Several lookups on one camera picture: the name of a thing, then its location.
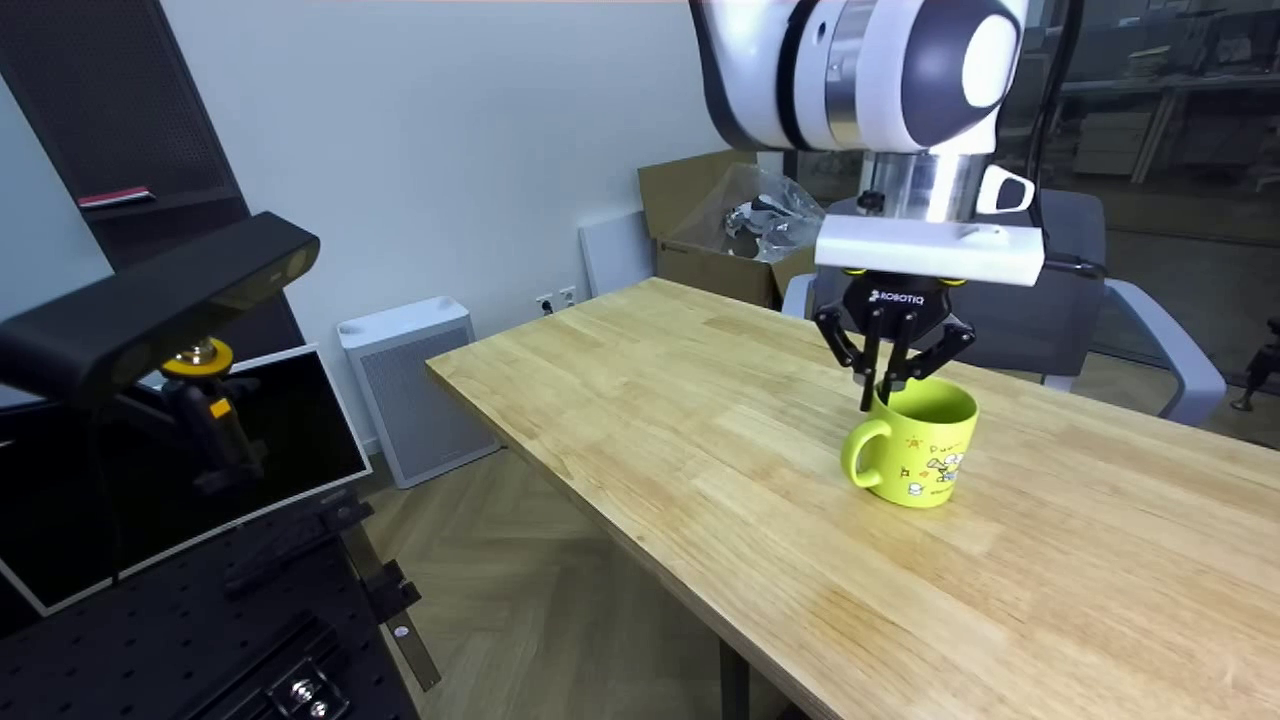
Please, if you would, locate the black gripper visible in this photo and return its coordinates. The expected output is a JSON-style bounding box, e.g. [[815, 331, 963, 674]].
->
[[811, 268, 980, 418]]

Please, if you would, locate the green mug with print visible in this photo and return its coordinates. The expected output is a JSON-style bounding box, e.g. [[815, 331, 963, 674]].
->
[[837, 375, 984, 512]]

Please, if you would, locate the white wrist mounting plate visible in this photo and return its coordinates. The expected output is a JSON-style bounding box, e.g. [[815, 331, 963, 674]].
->
[[811, 213, 1047, 294]]

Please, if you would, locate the grey office chair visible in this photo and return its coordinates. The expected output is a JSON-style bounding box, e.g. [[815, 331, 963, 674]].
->
[[775, 185, 1230, 428]]

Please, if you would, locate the crumpled plastic bag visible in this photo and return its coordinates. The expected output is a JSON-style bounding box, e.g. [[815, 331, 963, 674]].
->
[[715, 174, 826, 264]]

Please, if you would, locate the brown cardboard box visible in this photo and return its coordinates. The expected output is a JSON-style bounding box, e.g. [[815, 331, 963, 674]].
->
[[635, 149, 831, 314]]

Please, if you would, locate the white flat panel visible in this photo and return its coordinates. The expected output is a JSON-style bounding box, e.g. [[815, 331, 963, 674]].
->
[[573, 203, 659, 300]]

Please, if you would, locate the black table leg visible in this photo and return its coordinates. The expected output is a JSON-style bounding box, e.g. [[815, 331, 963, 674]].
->
[[715, 636, 761, 720]]

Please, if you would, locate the white air purifier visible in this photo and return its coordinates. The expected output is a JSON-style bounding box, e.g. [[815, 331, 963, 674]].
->
[[331, 294, 502, 492]]

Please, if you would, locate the black perforated breadboard table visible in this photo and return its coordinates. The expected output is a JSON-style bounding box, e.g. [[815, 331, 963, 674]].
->
[[0, 492, 432, 720]]

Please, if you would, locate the white wall outlet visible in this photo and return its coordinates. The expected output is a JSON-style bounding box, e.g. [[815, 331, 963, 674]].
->
[[531, 281, 583, 321]]

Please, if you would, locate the black metal bracket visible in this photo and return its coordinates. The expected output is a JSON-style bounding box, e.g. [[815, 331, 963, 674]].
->
[[337, 525, 442, 696]]

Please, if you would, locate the yellow black camera mount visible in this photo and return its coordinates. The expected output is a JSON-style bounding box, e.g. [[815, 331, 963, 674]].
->
[[133, 331, 273, 483]]

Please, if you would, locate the black stereo camera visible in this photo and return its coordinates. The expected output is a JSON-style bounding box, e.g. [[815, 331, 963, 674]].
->
[[0, 207, 323, 404]]

